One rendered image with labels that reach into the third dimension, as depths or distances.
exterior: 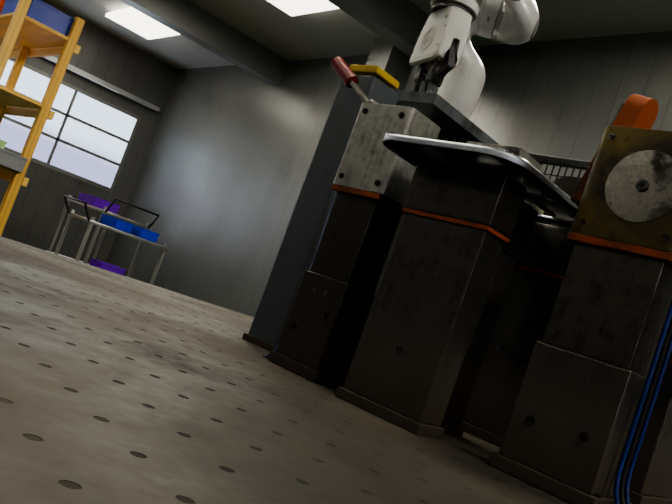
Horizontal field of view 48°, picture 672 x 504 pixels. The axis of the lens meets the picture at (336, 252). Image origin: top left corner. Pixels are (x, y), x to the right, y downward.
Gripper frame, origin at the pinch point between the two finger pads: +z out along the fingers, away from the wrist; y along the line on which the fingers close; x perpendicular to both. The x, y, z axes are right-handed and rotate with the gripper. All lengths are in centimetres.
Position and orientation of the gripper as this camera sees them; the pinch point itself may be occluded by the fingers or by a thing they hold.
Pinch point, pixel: (422, 96)
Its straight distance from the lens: 134.4
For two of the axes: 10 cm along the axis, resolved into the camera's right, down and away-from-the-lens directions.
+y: 4.0, 0.8, -9.1
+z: -3.4, 9.4, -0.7
